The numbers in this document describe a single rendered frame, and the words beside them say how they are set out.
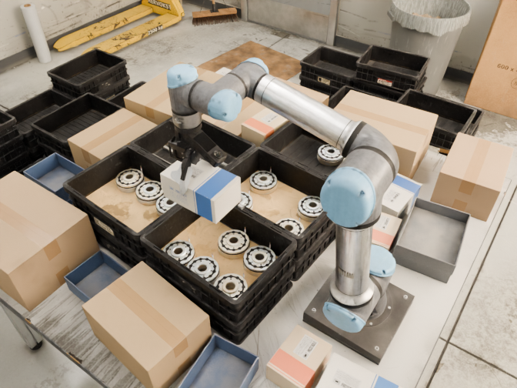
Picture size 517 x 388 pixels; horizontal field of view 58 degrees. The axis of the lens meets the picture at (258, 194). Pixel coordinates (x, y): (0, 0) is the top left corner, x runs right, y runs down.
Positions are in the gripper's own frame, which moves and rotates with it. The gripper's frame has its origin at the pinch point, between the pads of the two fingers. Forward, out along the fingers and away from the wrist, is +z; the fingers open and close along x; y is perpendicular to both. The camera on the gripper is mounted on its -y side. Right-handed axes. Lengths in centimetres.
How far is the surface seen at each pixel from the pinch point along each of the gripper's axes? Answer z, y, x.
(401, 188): 32, -40, -68
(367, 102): 21, -9, -100
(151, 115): 24, 66, -42
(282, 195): 28.1, -6.7, -34.8
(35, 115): 72, 184, -49
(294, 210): 28.1, -14.4, -30.5
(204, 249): 28.0, 0.4, 1.7
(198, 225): 27.9, 9.0, -5.3
